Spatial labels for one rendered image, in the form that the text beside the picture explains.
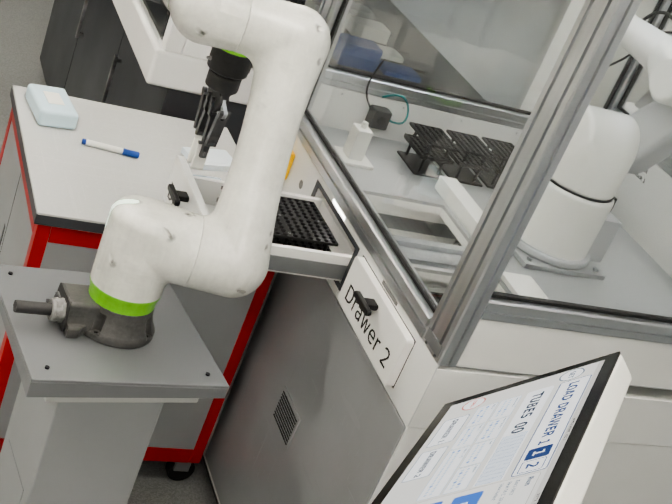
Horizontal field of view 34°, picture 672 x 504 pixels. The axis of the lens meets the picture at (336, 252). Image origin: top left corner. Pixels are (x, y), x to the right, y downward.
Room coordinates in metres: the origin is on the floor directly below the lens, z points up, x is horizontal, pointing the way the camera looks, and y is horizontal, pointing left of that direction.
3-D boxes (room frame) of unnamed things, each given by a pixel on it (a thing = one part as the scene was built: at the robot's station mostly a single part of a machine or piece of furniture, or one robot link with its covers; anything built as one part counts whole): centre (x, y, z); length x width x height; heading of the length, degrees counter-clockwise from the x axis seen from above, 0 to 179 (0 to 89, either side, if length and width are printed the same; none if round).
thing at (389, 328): (1.91, -0.12, 0.87); 0.29 x 0.02 x 0.11; 30
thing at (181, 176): (2.02, 0.31, 0.87); 0.29 x 0.02 x 0.11; 30
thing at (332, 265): (2.12, 0.13, 0.86); 0.40 x 0.26 x 0.06; 120
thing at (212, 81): (2.28, 0.37, 1.05); 0.08 x 0.07 x 0.09; 35
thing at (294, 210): (2.12, 0.14, 0.87); 0.22 x 0.18 x 0.06; 120
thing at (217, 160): (2.54, 0.38, 0.77); 0.13 x 0.09 x 0.02; 133
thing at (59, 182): (2.38, 0.50, 0.38); 0.62 x 0.58 x 0.76; 30
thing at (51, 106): (2.43, 0.77, 0.78); 0.15 x 0.10 x 0.04; 37
